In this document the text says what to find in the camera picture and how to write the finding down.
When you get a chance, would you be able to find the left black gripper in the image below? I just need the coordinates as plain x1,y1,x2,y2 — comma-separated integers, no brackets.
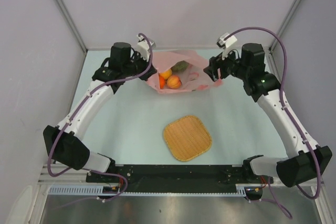
122,51,156,81

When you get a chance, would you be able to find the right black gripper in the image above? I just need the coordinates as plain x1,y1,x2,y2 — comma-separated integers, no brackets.
203,46,249,82

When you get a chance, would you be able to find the fake orange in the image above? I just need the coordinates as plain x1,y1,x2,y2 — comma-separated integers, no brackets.
159,69,172,80

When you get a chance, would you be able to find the fake peach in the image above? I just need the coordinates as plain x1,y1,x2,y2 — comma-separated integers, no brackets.
166,75,182,89

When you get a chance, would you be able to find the pink plastic bag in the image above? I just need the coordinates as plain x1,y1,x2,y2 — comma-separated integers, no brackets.
146,50,223,94

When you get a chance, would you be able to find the fake green melon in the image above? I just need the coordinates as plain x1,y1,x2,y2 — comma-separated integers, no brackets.
171,61,189,73

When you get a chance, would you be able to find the woven bamboo tray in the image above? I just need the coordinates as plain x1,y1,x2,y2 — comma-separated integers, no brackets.
163,115,212,162

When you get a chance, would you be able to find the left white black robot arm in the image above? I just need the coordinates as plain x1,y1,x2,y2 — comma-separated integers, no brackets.
43,34,156,182

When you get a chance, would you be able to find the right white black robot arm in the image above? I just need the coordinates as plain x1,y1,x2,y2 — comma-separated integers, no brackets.
204,43,332,187

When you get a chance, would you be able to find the fake small tangerine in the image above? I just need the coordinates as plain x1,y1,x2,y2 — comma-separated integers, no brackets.
159,75,166,89

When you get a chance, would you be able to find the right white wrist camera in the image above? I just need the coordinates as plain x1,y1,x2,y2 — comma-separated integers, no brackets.
216,33,237,60

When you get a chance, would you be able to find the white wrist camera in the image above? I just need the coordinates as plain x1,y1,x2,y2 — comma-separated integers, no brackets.
135,35,150,62
216,33,237,60

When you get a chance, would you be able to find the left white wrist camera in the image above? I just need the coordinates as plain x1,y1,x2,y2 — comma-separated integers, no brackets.
135,35,150,62

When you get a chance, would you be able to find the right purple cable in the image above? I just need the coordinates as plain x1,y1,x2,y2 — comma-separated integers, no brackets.
225,26,322,219

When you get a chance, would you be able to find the purple cable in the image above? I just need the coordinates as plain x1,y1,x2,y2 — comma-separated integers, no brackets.
225,26,322,219
47,33,153,204

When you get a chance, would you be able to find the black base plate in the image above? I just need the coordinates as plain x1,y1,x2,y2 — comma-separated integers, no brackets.
86,164,274,194

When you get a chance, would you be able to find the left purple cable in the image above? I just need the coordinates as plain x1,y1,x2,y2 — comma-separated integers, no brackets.
47,33,153,204

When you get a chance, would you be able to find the white slotted cable duct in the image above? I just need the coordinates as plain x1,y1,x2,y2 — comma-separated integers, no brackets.
48,185,246,197

